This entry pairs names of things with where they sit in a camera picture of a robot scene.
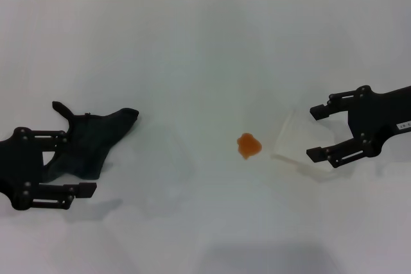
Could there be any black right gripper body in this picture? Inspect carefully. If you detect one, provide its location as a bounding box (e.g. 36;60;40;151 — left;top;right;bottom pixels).
348;85;411;159

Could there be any dark blue rag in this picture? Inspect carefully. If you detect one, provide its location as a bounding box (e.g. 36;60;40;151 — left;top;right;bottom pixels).
43;100;140;181

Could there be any orange liquid stain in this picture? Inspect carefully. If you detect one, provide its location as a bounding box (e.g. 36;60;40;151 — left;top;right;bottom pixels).
236;132;264;160

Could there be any clear plastic cup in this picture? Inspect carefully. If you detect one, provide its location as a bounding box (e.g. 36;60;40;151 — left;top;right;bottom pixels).
271;108;335;178

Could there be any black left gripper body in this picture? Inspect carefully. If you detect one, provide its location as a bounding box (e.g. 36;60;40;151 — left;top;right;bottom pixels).
0;128;45;212

